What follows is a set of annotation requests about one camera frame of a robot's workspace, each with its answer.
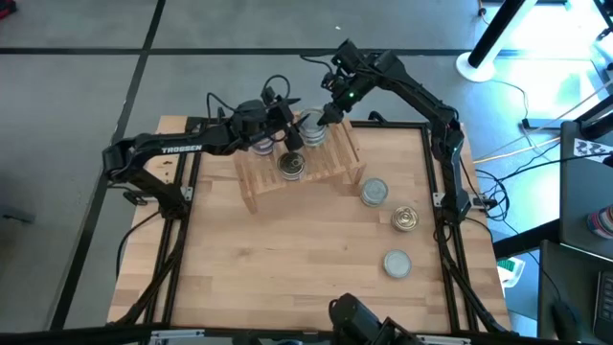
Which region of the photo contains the white green packet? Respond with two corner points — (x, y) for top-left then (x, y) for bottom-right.
(495, 256), (527, 288)

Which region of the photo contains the black keyboard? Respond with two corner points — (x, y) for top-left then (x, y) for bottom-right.
(592, 270), (613, 332)

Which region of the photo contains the wooden slatted shelf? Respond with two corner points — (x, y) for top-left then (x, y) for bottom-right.
(233, 114), (368, 216)

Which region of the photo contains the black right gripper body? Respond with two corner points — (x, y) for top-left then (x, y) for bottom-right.
(321, 38), (373, 109)

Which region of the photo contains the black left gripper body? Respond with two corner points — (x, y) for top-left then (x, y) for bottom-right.
(234, 85), (306, 152)

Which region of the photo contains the grey floor object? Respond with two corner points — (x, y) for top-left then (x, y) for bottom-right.
(0, 204), (37, 225)

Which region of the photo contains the white fiducial marker sheet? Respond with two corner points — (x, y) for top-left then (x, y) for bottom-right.
(573, 137), (613, 164)

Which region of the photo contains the black metal table frame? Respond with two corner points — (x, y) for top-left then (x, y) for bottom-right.
(0, 105), (613, 345)

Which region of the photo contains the black computer mouse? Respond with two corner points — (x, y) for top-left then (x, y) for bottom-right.
(550, 300), (581, 339)

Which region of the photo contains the black desk crossbar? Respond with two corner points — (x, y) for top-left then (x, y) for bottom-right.
(491, 218), (561, 260)

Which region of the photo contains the striped colourful roll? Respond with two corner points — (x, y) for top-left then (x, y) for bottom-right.
(586, 203), (613, 241)

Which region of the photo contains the black cylindrical device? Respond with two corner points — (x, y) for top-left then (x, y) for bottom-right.
(328, 292), (416, 345)

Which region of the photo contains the silver metal bracket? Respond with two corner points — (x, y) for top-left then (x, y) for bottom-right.
(150, 329), (206, 342)
(415, 333), (473, 345)

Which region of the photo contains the dark grey desk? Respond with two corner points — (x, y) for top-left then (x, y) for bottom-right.
(557, 119), (613, 263)
(535, 239), (613, 345)

